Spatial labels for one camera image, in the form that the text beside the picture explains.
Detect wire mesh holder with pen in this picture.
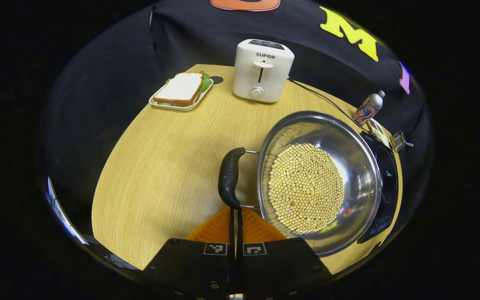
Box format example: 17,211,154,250
391,130,415,152

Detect steel pot with black handles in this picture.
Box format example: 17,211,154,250
218,110,383,257

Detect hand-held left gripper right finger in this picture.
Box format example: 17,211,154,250
237,207,335,300

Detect pale green tray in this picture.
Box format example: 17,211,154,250
149,77,214,112

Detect pile of soybeans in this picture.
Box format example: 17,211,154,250
267,143,345,235

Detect white toaster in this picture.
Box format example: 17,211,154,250
232,39,295,103

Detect silver printed drink bottle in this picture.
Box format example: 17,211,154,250
352,90,386,126

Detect white divided bean dish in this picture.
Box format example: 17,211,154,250
367,118,391,147

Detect sandwich with lettuce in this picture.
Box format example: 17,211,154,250
153,70,211,108

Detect black power cable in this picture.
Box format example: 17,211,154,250
288,78,368,135

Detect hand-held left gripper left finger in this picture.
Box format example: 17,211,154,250
142,207,237,300

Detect black induction cooktop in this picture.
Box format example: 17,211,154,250
357,131,399,245

